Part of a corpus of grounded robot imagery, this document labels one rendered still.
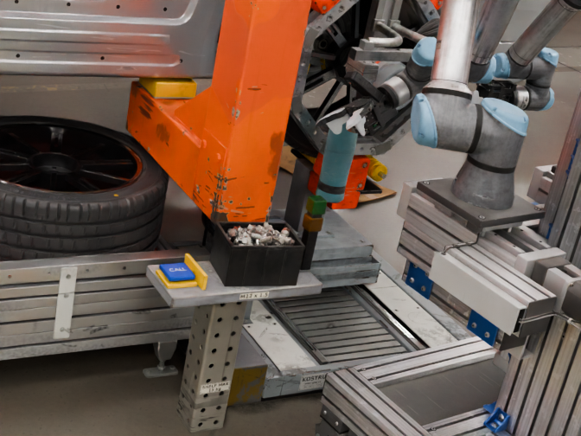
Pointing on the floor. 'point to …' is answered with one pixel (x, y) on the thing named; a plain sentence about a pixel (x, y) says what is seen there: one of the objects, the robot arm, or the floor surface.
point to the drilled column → (210, 365)
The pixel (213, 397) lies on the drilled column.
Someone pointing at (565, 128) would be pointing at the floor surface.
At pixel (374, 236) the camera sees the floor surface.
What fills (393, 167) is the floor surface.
